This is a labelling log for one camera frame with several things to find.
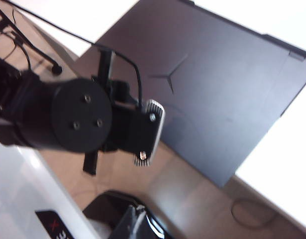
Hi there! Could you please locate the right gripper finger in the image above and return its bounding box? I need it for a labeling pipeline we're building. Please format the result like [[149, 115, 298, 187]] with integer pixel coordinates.
[[112, 204, 146, 239]]

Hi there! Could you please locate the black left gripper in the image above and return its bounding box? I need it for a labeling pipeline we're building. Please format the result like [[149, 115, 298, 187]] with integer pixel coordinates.
[[82, 48, 155, 176]]

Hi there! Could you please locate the dark grey laptop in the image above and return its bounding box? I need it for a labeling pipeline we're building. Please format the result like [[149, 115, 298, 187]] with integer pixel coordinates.
[[77, 0, 306, 189]]

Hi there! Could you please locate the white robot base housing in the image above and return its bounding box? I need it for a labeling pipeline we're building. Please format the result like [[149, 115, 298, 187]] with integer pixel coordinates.
[[0, 135, 100, 239]]

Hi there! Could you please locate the black glossy base part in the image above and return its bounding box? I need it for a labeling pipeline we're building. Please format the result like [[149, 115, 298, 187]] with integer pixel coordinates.
[[82, 189, 175, 239]]

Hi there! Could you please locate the black logo label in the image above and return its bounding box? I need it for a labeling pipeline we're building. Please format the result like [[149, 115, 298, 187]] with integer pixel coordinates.
[[34, 210, 75, 239]]

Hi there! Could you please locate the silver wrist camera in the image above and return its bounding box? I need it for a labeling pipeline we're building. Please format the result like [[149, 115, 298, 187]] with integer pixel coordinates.
[[132, 99, 166, 168]]

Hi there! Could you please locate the black cable with plug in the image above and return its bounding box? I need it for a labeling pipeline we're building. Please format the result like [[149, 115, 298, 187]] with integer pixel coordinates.
[[0, 4, 63, 75]]

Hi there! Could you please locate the thin dark floor cable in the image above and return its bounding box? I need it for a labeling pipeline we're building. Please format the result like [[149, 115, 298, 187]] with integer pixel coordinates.
[[231, 198, 279, 228]]

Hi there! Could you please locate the black camera cable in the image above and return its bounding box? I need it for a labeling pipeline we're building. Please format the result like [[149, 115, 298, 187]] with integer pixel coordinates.
[[3, 0, 143, 105]]

